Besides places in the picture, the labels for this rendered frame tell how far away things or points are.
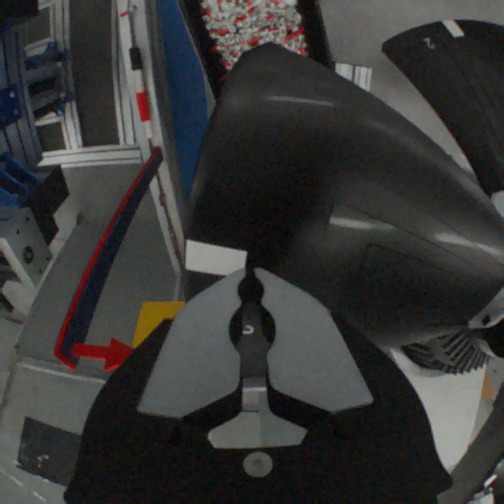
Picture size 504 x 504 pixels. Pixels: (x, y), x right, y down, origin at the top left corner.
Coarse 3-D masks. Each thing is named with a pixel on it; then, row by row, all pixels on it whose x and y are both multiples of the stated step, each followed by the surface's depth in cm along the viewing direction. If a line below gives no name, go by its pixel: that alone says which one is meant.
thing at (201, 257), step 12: (192, 252) 14; (204, 252) 14; (216, 252) 14; (228, 252) 14; (240, 252) 14; (192, 264) 14; (204, 264) 14; (216, 264) 14; (228, 264) 14; (240, 264) 14
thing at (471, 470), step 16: (496, 416) 16; (480, 432) 17; (496, 432) 13; (480, 448) 15; (496, 448) 11; (464, 464) 16; (480, 464) 12; (496, 464) 9; (464, 480) 12; (480, 480) 9; (448, 496) 13; (464, 496) 10
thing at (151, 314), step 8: (144, 304) 43; (152, 304) 43; (160, 304) 43; (168, 304) 43; (176, 304) 43; (184, 304) 43; (144, 312) 42; (152, 312) 42; (160, 312) 42; (168, 312) 42; (176, 312) 42; (144, 320) 41; (152, 320) 41; (160, 320) 41; (136, 328) 40; (144, 328) 40; (152, 328) 40; (136, 336) 39; (144, 336) 39; (136, 344) 38
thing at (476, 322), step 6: (498, 294) 15; (492, 300) 15; (498, 300) 15; (486, 306) 16; (492, 306) 16; (498, 306) 16; (480, 312) 16; (486, 312) 16; (492, 312) 16; (498, 312) 16; (474, 318) 17; (480, 318) 17; (492, 318) 17; (498, 318) 17; (474, 324) 18; (480, 324) 18; (492, 324) 18
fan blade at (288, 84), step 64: (256, 64) 10; (320, 64) 10; (256, 128) 11; (320, 128) 11; (384, 128) 10; (192, 192) 13; (256, 192) 12; (320, 192) 12; (384, 192) 11; (448, 192) 11; (256, 256) 14; (320, 256) 13; (384, 256) 12; (448, 256) 12; (384, 320) 16; (448, 320) 16
